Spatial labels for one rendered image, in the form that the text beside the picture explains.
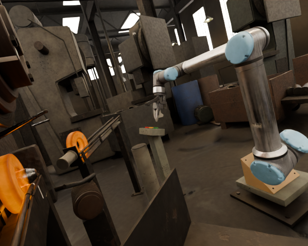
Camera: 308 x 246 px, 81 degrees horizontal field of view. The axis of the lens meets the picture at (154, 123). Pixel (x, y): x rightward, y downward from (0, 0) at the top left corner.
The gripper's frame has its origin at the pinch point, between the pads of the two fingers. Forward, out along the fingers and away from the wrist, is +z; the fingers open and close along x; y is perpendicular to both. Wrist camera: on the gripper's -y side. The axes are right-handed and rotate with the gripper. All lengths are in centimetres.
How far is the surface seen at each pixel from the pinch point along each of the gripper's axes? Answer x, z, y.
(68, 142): -18, 13, -60
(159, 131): -4.5, 8.6, 0.5
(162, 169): 3.0, 38.8, 8.0
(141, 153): -2.3, 24.3, -12.3
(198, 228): -96, 21, -42
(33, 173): -62, 17, -70
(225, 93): 66, -43, 149
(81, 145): -10, 16, -53
